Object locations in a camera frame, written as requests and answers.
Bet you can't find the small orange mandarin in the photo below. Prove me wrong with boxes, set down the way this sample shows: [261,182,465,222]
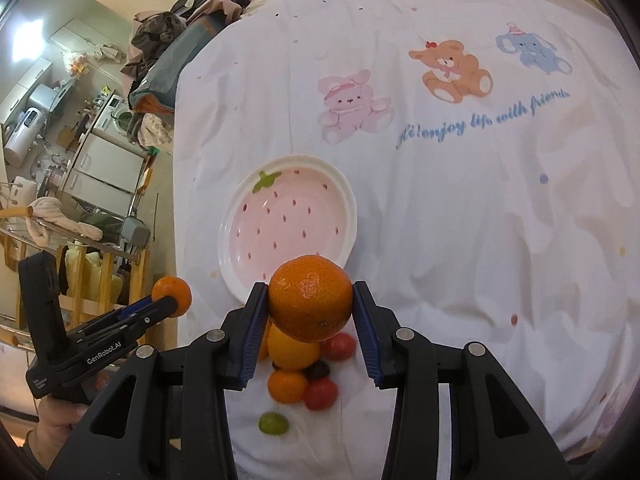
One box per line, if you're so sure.
[151,275,192,318]

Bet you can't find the red cherry tomato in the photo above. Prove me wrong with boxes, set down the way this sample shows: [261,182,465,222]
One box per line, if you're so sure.
[322,333,357,362]
[303,377,338,411]

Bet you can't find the large yellow-orange orange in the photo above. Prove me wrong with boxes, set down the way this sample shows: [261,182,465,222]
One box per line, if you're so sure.
[267,324,321,370]

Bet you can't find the small orange tangerine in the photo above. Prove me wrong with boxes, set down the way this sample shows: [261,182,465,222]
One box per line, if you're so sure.
[267,370,308,404]

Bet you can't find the large dark orange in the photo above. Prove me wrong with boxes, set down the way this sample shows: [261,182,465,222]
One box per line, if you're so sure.
[268,255,354,344]

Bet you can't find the person's left hand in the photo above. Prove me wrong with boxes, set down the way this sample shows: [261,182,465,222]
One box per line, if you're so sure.
[23,396,89,470]

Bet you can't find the wooden chair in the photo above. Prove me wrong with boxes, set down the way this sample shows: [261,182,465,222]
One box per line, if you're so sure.
[1,207,150,330]

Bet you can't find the white kitchen cabinets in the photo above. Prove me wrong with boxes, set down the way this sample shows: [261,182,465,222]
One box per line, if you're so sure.
[63,133,144,218]

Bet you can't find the pink strawberry plate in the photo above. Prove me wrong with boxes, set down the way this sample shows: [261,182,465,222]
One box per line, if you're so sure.
[217,155,358,302]

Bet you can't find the white washing machine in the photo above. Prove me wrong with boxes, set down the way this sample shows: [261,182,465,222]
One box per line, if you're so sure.
[92,92,132,136]

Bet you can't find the white cartoon bed sheet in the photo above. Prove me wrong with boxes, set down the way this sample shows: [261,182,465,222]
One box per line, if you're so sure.
[174,0,639,457]

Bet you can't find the pile of clothes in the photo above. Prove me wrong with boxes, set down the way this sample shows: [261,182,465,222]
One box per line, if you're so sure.
[120,0,252,116]

